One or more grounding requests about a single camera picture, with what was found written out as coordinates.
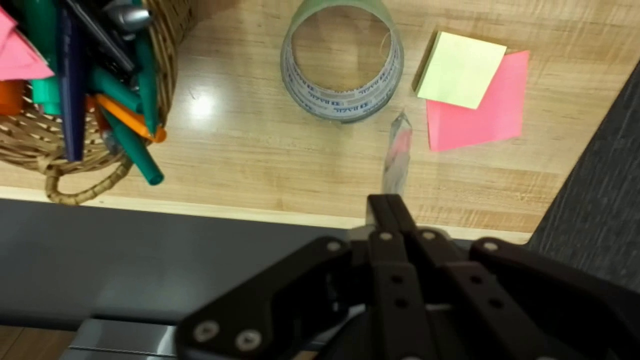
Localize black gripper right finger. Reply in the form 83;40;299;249
386;193;640;360

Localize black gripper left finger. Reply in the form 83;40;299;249
175;192;436;360

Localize clear plastic bag of screws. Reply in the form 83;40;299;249
380;109;413;199

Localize green masking tape roll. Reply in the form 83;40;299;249
277;0;408;126

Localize stainless steel dishwasher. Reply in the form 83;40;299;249
58;316;181;360

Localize pink sticky note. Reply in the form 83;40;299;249
424;47;532;153

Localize green marker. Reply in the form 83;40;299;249
102;107;168;187
131;32;164;135
88;64;146;114

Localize orange marker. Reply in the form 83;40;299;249
92;91;170;145

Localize wide wooden lower cabinet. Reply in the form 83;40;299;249
0;324;77;360

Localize yellow sticky note pad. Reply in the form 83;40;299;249
409;27;509;111

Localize wicker basket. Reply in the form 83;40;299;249
0;0;201;207

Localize dark blue marker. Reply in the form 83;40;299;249
56;4;89;163

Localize teal marker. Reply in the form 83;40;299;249
11;0;65;119

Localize black silver marker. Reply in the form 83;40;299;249
64;0;153;74

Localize orange plastic object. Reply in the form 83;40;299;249
0;78;27;119

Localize pink paper piece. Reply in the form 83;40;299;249
0;6;56;84

